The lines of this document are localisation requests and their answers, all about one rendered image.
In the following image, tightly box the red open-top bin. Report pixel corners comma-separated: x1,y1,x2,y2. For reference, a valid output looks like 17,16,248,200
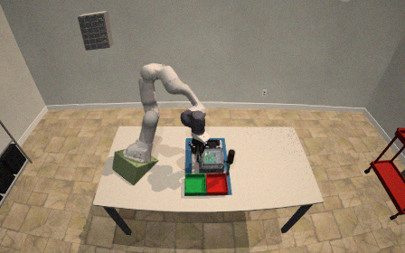
206,173,228,195

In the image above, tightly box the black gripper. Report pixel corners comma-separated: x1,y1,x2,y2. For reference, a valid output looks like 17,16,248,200
189,139,207,160

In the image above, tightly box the green bin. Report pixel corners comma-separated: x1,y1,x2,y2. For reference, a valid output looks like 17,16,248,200
184,173,206,196

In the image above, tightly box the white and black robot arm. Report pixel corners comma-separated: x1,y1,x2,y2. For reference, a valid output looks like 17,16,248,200
123,63,211,163

